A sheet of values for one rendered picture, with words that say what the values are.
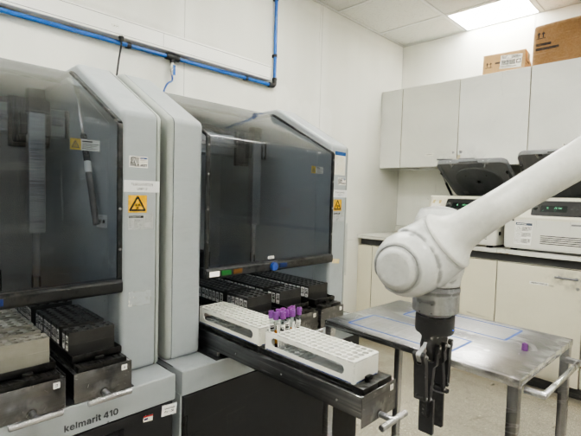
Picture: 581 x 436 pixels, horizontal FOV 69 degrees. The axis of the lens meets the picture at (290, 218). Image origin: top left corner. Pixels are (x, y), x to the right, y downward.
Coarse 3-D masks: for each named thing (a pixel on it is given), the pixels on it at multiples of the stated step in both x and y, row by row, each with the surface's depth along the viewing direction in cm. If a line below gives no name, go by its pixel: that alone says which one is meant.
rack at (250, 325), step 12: (204, 312) 133; (216, 312) 129; (228, 312) 129; (240, 312) 130; (252, 312) 131; (216, 324) 129; (228, 324) 129; (240, 324) 121; (252, 324) 119; (264, 324) 119; (240, 336) 121; (252, 336) 117; (264, 336) 116
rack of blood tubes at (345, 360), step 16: (272, 336) 111; (288, 336) 110; (304, 336) 110; (320, 336) 110; (288, 352) 108; (304, 352) 109; (320, 352) 100; (336, 352) 99; (352, 352) 100; (368, 352) 99; (320, 368) 100; (336, 368) 104; (352, 368) 93; (368, 368) 97
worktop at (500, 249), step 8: (392, 232) 411; (480, 248) 300; (488, 248) 296; (496, 248) 293; (504, 248) 294; (520, 248) 297; (536, 256) 275; (544, 256) 272; (552, 256) 268; (560, 256) 265; (568, 256) 262; (576, 256) 262
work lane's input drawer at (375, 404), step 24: (216, 336) 126; (240, 360) 118; (264, 360) 111; (288, 360) 106; (288, 384) 105; (312, 384) 99; (336, 384) 95; (360, 384) 93; (384, 384) 96; (360, 408) 90; (384, 408) 96
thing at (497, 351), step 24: (360, 312) 150; (384, 312) 151; (408, 312) 151; (360, 336) 129; (384, 336) 125; (408, 336) 126; (456, 336) 127; (480, 336) 128; (504, 336) 128; (528, 336) 129; (552, 336) 130; (456, 360) 108; (480, 360) 108; (504, 360) 109; (528, 360) 109; (552, 360) 114; (576, 360) 120; (552, 384) 103
